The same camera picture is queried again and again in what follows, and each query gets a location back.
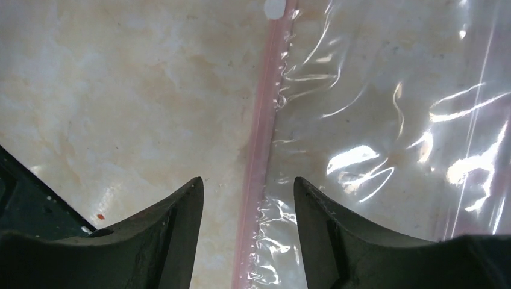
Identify clear zip top bag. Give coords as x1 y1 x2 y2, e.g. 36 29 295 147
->
231 1 510 288

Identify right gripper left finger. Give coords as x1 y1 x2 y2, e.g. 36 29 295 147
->
1 177 204 288

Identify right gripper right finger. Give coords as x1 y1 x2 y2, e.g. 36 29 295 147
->
293 177 510 288

